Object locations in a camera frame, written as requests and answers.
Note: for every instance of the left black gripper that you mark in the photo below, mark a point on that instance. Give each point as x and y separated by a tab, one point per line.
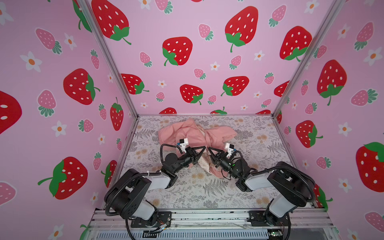
194	158

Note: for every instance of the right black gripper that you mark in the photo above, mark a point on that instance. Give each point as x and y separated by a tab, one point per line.
220	158

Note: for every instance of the pink hooded jacket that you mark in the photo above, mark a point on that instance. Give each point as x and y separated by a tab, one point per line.
197	136

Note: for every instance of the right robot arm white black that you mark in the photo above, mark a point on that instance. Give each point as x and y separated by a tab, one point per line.
295	188

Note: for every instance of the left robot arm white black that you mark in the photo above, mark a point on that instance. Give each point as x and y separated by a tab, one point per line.
126	197

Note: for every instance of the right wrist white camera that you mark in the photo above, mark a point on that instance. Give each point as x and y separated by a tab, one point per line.
230	149

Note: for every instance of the wrist white camera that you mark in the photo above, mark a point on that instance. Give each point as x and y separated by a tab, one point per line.
230	149
183	144

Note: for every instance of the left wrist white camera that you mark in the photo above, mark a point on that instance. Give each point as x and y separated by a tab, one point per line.
183	144

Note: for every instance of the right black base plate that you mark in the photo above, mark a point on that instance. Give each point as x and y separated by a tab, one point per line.
263	219

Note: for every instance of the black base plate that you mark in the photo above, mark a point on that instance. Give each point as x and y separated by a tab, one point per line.
263	219
158	220

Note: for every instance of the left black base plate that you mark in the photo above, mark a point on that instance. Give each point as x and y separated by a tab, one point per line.
158	220

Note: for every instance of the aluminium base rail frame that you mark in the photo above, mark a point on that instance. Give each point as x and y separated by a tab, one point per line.
217	224

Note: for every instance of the left corner aluminium post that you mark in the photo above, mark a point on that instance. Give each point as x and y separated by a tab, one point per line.
90	17

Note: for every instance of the corner aluminium post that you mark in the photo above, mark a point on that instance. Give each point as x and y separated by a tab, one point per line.
90	17
324	27

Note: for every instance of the right corner aluminium post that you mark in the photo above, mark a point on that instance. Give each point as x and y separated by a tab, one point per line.
324	27

